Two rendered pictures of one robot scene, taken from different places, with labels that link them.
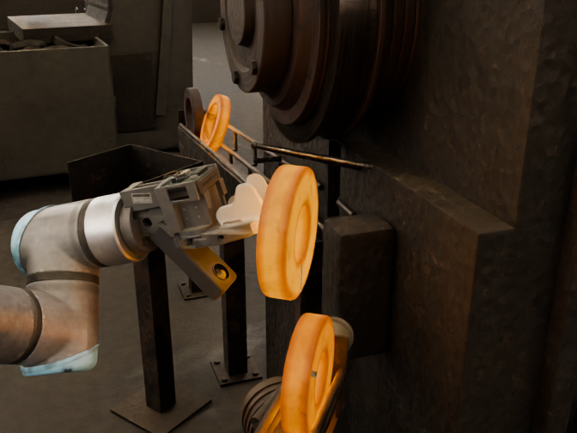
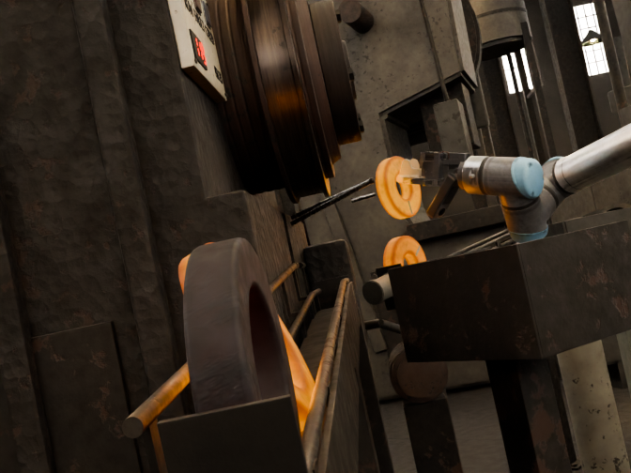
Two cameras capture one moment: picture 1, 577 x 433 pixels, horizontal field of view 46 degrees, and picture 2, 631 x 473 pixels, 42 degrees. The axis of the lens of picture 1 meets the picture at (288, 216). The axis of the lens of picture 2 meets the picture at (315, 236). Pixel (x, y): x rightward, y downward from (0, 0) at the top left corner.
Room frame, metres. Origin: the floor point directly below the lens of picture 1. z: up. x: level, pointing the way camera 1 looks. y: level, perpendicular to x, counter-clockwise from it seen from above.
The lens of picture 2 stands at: (2.75, 0.59, 0.73)
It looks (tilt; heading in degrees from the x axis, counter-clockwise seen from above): 3 degrees up; 203
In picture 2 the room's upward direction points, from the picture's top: 12 degrees counter-clockwise
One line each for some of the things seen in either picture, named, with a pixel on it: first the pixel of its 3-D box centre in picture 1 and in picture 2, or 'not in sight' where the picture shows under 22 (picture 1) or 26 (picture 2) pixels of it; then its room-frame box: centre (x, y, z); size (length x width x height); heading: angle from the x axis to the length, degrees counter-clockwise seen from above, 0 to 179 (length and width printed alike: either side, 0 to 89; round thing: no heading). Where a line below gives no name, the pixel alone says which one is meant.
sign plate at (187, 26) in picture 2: not in sight; (195, 31); (1.60, -0.02, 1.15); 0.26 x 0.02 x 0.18; 19
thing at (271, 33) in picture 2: (304, 7); (289, 83); (1.24, -0.03, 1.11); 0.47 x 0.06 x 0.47; 19
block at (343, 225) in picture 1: (357, 286); (333, 296); (1.02, -0.12, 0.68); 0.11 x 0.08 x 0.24; 109
